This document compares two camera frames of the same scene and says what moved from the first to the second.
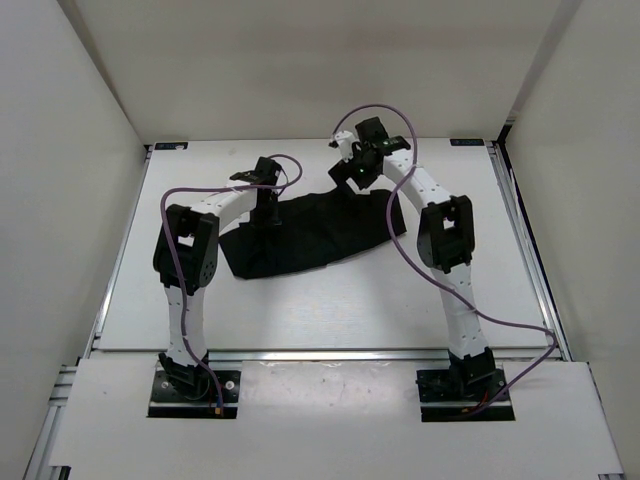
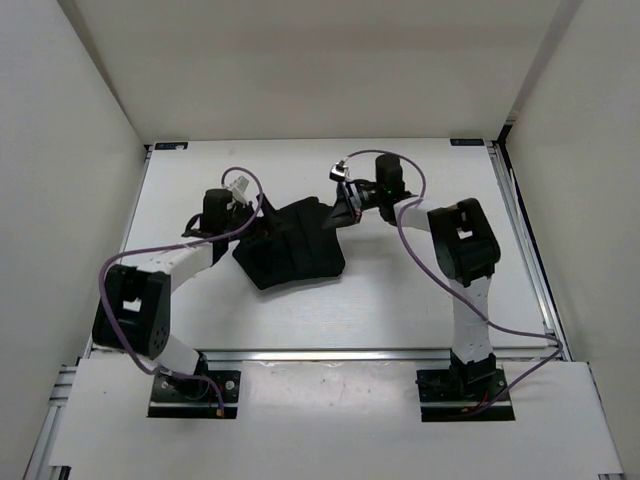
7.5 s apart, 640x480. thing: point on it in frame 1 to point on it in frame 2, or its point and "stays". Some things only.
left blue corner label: x=170 y=145 stays
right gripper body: x=362 y=176 to x=369 y=197
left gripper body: x=266 y=215 to x=231 y=223
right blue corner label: x=467 y=141 stays
